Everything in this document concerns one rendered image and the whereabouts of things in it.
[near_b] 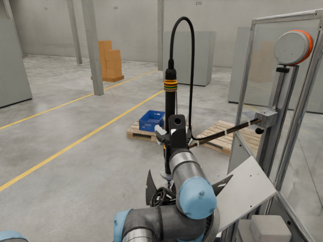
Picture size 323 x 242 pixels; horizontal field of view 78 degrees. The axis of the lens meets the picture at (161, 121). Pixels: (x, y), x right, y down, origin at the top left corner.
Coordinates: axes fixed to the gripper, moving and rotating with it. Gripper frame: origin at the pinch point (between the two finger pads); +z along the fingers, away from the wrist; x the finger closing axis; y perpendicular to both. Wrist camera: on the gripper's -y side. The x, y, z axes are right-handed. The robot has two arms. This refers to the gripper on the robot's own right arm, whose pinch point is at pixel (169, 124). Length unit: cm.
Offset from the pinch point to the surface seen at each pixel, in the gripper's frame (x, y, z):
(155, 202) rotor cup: -4.8, 44.1, 7.1
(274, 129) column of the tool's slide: 64, 19, 25
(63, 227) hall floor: -96, 165, 102
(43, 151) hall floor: -175, 165, 265
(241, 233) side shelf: 47, 79, 10
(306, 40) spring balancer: 65, -26, 22
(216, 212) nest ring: 24, 49, 2
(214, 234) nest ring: 20, 53, -6
